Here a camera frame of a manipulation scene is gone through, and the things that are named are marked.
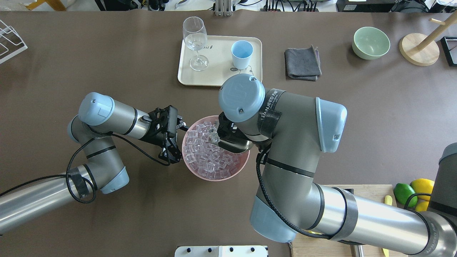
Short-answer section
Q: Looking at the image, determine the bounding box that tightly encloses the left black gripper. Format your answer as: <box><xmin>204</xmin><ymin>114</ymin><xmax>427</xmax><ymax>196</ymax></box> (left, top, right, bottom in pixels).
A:
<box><xmin>142</xmin><ymin>105</ymin><xmax>189</xmax><ymax>164</ymax></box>

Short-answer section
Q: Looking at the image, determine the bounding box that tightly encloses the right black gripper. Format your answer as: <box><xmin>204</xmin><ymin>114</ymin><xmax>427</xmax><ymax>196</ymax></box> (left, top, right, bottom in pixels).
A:
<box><xmin>217</xmin><ymin>112</ymin><xmax>247</xmax><ymax>140</ymax></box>

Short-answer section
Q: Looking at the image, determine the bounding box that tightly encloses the steel ice scoop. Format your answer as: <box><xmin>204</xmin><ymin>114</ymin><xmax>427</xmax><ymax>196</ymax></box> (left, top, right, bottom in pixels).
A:
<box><xmin>212</xmin><ymin>138</ymin><xmax>253</xmax><ymax>153</ymax></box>

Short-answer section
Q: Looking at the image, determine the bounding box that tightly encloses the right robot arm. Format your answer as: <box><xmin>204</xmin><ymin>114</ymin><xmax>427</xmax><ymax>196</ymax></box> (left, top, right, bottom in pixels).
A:
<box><xmin>219</xmin><ymin>74</ymin><xmax>456</xmax><ymax>257</ymax></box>

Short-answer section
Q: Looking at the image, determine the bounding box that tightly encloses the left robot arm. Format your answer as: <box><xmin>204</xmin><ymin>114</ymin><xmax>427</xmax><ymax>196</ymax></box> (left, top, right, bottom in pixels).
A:
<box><xmin>0</xmin><ymin>92</ymin><xmax>188</xmax><ymax>234</ymax></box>

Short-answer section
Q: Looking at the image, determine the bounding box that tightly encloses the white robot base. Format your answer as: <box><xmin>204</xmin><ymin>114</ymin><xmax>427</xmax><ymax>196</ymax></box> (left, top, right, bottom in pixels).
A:
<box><xmin>174</xmin><ymin>245</ymin><xmax>269</xmax><ymax>257</ymax></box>

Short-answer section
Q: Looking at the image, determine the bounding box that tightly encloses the clear ice cubes pile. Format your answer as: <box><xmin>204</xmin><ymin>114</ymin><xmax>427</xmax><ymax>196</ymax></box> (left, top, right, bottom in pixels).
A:
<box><xmin>186</xmin><ymin>121</ymin><xmax>245</xmax><ymax>180</ymax></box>

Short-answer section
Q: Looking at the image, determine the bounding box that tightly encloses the light blue cup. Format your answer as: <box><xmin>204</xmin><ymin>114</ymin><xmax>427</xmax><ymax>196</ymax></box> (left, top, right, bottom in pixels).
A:
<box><xmin>231</xmin><ymin>40</ymin><xmax>253</xmax><ymax>70</ymax></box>

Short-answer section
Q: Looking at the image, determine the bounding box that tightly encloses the wooden cup stand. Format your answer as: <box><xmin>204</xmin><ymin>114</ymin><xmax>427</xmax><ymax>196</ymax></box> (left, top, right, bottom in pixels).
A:
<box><xmin>398</xmin><ymin>12</ymin><xmax>457</xmax><ymax>66</ymax></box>

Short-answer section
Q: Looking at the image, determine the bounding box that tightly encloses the pink bowl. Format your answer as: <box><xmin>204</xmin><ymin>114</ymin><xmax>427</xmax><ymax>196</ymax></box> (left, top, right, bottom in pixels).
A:
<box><xmin>182</xmin><ymin>115</ymin><xmax>250</xmax><ymax>182</ymax></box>

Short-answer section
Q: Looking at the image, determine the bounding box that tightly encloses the cream rabbit tray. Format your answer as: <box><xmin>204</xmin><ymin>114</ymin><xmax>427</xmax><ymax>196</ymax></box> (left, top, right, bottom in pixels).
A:
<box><xmin>177</xmin><ymin>35</ymin><xmax>263</xmax><ymax>86</ymax></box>

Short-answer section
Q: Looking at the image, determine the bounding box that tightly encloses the grey folded cloth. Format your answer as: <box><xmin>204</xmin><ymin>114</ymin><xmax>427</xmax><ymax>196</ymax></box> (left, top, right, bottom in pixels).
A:
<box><xmin>285</xmin><ymin>45</ymin><xmax>322</xmax><ymax>81</ymax></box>

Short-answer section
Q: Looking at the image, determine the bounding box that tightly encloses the clear wine glass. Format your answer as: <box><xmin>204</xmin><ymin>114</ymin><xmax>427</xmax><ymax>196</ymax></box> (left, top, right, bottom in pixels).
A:
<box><xmin>183</xmin><ymin>16</ymin><xmax>209</xmax><ymax>71</ymax></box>

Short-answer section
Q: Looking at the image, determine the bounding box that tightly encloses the wooden cutting board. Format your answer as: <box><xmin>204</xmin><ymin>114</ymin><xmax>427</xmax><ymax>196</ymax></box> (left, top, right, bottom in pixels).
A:
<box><xmin>291</xmin><ymin>185</ymin><xmax>394</xmax><ymax>257</ymax></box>

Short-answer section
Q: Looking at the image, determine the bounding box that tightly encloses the green bowl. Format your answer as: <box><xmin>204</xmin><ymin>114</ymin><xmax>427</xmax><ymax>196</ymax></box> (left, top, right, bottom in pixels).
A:
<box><xmin>352</xmin><ymin>27</ymin><xmax>391</xmax><ymax>60</ymax></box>

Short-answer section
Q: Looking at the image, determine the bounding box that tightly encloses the yellow plastic knife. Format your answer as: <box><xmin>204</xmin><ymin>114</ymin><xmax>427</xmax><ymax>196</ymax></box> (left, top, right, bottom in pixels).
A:
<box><xmin>382</xmin><ymin>195</ymin><xmax>393</xmax><ymax>257</ymax></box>

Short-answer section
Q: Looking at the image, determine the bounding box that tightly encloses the green lime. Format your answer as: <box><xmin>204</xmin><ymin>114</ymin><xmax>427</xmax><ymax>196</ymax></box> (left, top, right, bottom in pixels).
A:
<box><xmin>393</xmin><ymin>183</ymin><xmax>416</xmax><ymax>206</ymax></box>

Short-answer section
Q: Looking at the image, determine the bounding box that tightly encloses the yellow lemon far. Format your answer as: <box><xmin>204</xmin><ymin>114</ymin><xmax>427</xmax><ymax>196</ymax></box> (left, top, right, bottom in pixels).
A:
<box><xmin>410</xmin><ymin>178</ymin><xmax>435</xmax><ymax>201</ymax></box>

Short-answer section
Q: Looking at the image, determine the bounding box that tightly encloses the yellow lemon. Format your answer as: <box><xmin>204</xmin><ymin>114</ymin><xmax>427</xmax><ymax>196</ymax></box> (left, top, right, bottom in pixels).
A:
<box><xmin>415</xmin><ymin>201</ymin><xmax>429</xmax><ymax>212</ymax></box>
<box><xmin>410</xmin><ymin>178</ymin><xmax>435</xmax><ymax>201</ymax></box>

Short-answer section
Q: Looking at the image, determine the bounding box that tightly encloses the yellow lemon near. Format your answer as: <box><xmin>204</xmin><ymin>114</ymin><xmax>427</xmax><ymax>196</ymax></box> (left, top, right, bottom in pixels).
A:
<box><xmin>415</xmin><ymin>201</ymin><xmax>429</xmax><ymax>212</ymax></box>

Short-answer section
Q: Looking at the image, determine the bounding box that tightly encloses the black glass holder tray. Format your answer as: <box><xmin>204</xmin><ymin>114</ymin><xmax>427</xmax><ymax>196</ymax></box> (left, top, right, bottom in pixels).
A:
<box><xmin>440</xmin><ymin>36</ymin><xmax>457</xmax><ymax>67</ymax></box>

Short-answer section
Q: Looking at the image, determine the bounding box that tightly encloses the white wire rack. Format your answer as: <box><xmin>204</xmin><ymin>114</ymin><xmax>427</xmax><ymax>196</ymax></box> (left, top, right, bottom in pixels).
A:
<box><xmin>0</xmin><ymin>20</ymin><xmax>28</xmax><ymax>64</ymax></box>

